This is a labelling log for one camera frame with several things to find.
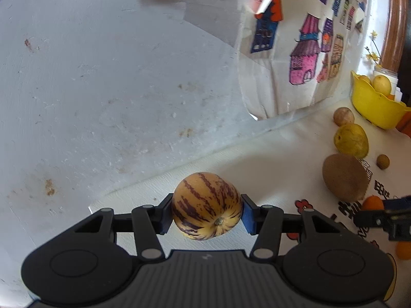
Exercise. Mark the yellow-green passion fruit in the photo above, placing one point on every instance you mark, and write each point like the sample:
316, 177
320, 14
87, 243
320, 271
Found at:
351, 139

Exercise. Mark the white printed table cloth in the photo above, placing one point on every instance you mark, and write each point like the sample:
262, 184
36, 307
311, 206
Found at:
284, 168

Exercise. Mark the small brown longan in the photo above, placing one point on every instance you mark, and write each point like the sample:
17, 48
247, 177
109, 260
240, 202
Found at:
383, 161

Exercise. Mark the wooden frame edge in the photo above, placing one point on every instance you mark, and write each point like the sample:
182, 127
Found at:
395, 35

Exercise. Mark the orange fruit at edge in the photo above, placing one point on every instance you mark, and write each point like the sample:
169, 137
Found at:
403, 250

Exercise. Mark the small orange tangerine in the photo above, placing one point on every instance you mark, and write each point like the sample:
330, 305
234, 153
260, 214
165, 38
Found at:
372, 203

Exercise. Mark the striped pepino melon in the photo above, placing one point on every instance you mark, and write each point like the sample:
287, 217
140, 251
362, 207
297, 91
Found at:
205, 206

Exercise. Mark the round tan walnut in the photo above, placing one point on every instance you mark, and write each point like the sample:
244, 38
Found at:
343, 116

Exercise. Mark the yellow plastic bowl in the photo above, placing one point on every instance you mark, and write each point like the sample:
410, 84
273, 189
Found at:
374, 106

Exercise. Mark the white jar with flowers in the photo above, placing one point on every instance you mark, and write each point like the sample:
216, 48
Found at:
374, 56

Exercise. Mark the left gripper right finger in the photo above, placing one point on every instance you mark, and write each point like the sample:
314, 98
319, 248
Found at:
268, 223

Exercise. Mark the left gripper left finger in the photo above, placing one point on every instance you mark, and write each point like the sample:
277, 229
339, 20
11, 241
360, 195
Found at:
146, 223

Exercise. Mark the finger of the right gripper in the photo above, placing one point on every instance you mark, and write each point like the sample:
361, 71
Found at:
394, 219

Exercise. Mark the colourful houses drawing paper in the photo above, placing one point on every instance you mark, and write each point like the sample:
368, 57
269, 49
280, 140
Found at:
297, 53

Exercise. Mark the yellow lemon in bowl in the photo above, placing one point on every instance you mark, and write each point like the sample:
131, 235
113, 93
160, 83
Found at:
382, 85

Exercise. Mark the brown kiwi fruit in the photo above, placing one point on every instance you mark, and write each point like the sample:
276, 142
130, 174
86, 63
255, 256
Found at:
345, 177

